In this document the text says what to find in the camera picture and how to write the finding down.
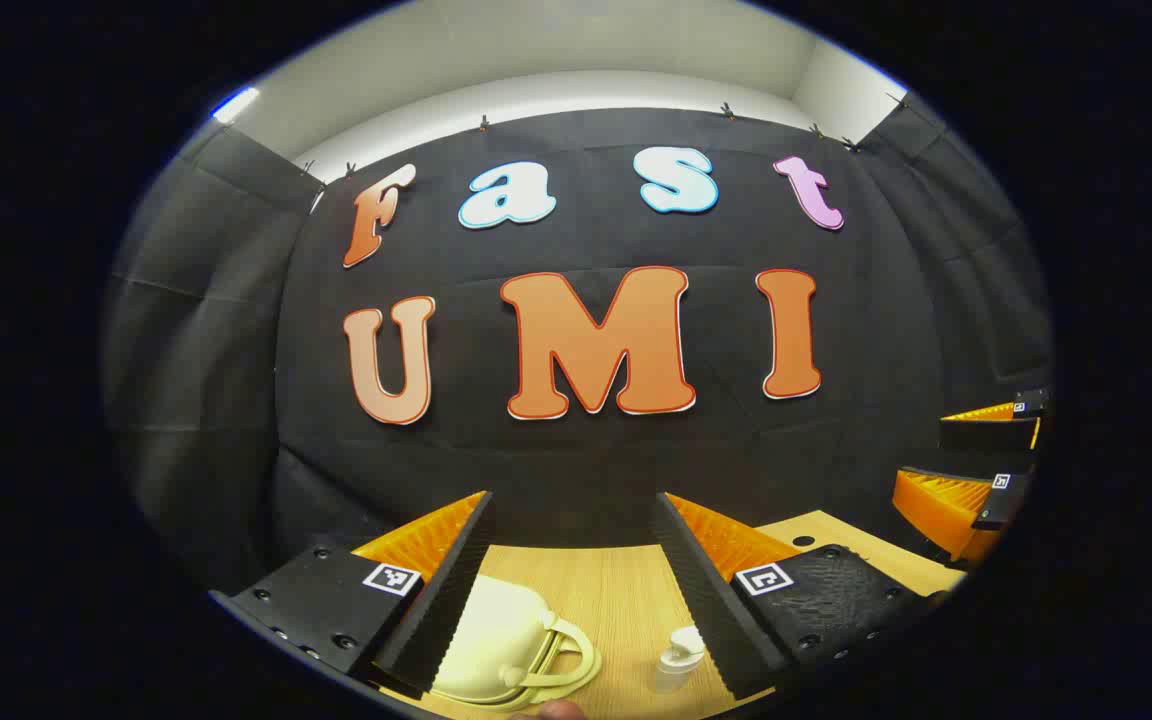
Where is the ceiling light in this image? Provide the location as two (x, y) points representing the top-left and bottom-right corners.
(212, 87), (261, 124)

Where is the white pump bottle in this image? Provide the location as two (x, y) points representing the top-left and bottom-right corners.
(654, 625), (707, 694)

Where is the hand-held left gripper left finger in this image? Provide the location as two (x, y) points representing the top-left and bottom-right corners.
(208, 490), (497, 701)

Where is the pale yellow small suitcase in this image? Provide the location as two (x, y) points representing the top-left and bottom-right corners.
(431, 575), (603, 711)

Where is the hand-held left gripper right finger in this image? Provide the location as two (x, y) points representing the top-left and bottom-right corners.
(652, 490), (952, 701)

